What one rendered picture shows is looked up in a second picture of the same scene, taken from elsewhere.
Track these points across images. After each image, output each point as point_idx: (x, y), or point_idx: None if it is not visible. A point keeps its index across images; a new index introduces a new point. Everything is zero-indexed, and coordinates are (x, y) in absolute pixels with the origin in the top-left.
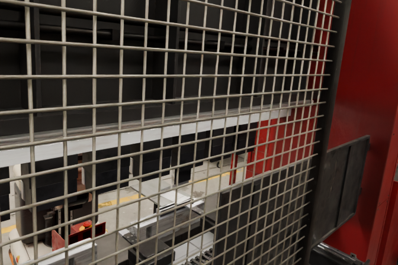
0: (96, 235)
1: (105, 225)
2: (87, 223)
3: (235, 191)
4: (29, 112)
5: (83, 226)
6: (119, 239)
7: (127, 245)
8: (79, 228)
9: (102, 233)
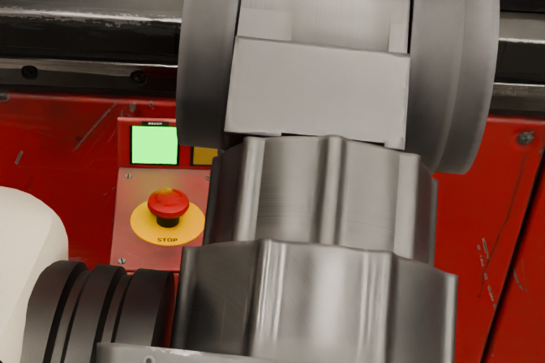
0: (163, 165)
1: (120, 132)
2: (165, 195)
3: None
4: None
5: (188, 200)
6: None
7: None
8: (197, 235)
9: (132, 165)
